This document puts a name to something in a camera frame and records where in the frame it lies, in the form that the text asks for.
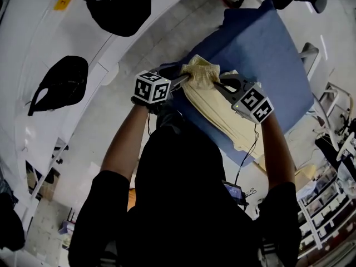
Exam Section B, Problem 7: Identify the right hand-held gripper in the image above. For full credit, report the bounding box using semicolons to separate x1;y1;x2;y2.
212;73;275;125

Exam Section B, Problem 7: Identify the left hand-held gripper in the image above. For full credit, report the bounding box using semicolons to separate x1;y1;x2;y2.
133;65;190;113

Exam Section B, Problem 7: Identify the pale yellow garment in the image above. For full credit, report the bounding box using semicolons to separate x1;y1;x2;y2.
180;54;265;160

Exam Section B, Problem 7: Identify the person's right forearm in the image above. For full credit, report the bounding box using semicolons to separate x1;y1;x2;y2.
261;112;295;190

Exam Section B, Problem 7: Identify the person's left forearm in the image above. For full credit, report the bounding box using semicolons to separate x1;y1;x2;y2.
100;104;150;182

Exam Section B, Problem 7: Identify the blue padded mat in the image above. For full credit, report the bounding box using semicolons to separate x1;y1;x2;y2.
158;0;315;168

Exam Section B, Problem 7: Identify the row of black caps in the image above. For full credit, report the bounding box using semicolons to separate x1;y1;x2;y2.
82;0;152;37

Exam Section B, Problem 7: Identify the white lounge chair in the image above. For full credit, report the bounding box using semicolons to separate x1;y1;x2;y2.
299;42;354;150

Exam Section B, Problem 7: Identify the small black monitor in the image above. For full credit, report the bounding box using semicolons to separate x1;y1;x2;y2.
222;181;248;205

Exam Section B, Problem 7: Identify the black cap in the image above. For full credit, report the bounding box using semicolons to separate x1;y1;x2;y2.
27;56;89;116

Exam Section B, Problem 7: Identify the person's black-clothed body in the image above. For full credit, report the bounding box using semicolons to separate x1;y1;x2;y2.
68;107;303;267

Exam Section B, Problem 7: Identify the white low shelf unit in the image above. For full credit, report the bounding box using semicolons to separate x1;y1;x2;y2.
296;160;356;258

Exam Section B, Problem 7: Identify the person's right striped shoe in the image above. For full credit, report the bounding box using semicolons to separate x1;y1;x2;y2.
258;240;279;267

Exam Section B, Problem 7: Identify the person's striped shoe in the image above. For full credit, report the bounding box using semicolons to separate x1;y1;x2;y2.
258;240;279;267
101;240;120;267

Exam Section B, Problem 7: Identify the person's left striped shoe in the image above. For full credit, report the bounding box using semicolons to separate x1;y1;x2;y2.
101;240;120;267

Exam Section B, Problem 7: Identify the black fabric bag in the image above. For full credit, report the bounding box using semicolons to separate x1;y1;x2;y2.
0;192;26;251

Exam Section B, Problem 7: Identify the black bead bracelet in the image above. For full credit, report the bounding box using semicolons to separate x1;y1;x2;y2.
130;96;159;113

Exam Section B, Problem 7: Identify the thin black cable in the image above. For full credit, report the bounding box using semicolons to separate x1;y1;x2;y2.
235;123;259;186

